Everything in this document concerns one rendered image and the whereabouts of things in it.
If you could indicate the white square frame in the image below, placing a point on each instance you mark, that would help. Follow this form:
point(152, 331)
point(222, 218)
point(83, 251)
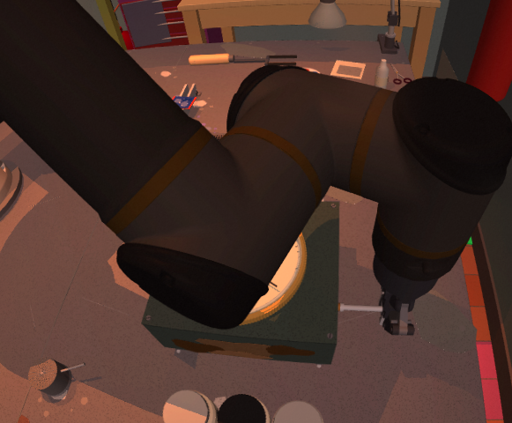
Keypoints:
point(348, 69)

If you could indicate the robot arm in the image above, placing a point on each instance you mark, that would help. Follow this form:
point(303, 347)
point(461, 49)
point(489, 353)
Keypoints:
point(282, 145)

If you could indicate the cream dial with brass bezel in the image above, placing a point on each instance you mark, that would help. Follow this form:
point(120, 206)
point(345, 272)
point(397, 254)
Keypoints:
point(288, 282)

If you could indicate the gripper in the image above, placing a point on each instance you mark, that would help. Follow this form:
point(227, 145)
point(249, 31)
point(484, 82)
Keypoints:
point(410, 271)

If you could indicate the blue enamel plaque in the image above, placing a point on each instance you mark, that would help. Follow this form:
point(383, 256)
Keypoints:
point(185, 100)

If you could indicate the white bottle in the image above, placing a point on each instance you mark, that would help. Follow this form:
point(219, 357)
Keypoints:
point(381, 75)

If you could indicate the yellow post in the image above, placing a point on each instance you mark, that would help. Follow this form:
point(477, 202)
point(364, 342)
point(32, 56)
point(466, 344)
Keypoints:
point(106, 20)

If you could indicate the grey lidded jar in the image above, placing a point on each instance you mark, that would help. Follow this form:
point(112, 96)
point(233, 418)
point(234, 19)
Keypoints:
point(297, 413)

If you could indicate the red shelf unit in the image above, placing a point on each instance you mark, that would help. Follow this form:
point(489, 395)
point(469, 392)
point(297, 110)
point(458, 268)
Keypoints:
point(158, 22)

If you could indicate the cork topped black pot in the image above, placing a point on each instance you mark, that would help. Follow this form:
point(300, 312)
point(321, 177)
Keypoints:
point(46, 376)

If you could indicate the silver pusher rod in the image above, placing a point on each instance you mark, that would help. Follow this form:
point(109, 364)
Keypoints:
point(361, 308)

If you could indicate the red cylinder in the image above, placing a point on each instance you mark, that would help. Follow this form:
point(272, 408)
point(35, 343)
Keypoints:
point(502, 44)

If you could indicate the grey lamp shade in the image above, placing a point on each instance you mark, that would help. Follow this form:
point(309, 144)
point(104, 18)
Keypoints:
point(327, 15)

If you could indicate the wooden table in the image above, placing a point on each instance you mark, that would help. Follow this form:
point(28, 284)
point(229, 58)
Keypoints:
point(282, 13)

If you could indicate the dark green chronograph box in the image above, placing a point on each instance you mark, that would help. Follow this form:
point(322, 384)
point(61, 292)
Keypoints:
point(308, 304)

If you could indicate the purple box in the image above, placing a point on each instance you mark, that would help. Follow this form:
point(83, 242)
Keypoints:
point(213, 35)

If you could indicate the black stand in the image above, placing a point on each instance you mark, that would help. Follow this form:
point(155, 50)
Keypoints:
point(390, 39)

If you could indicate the black lidded jar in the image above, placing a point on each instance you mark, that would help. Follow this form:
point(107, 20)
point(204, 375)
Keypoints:
point(242, 410)

